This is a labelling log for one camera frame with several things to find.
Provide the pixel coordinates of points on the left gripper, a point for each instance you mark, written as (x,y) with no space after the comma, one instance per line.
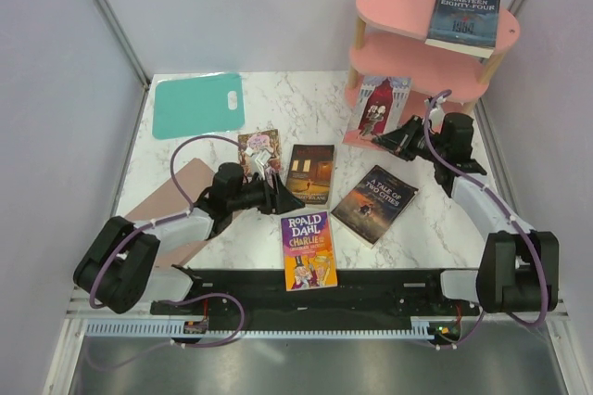
(284,200)

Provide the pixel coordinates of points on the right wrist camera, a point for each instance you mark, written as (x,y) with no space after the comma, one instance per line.
(434,109)

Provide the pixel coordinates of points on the Roald Dahl Charlie book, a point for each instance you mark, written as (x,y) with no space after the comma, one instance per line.
(308,251)

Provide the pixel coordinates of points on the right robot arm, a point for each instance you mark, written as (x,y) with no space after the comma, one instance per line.
(519,270)

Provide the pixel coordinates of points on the dark orange Edward Bulane book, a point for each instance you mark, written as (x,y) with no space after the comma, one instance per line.
(310,174)

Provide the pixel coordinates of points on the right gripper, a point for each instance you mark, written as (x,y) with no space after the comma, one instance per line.
(398,142)

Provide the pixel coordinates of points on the pink three-tier shelf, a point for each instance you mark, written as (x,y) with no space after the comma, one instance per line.
(390,41)

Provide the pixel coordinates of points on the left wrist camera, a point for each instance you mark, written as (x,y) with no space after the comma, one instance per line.
(260,163)

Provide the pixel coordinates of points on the Hamlet red cover book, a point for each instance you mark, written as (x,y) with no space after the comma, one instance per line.
(378,109)

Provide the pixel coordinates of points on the white slotted cable duct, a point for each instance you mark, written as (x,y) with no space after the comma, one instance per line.
(180,329)

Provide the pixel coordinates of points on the A Tale of Two Cities book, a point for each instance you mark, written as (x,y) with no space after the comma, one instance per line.
(371,207)

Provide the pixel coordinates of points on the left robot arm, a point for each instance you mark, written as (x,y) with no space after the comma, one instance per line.
(116,269)

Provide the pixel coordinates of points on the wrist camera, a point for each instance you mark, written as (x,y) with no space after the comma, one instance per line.
(434,109)
(260,163)

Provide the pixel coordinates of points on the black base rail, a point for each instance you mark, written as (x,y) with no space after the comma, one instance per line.
(361,299)

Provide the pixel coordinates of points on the purple illustrated children's book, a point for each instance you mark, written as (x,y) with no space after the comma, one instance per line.
(267,138)

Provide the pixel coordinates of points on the Nineteen Eighty-Four book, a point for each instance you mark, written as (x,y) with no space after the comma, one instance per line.
(466,26)

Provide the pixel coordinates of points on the teal plastic file folder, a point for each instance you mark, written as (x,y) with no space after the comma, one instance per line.
(198,105)

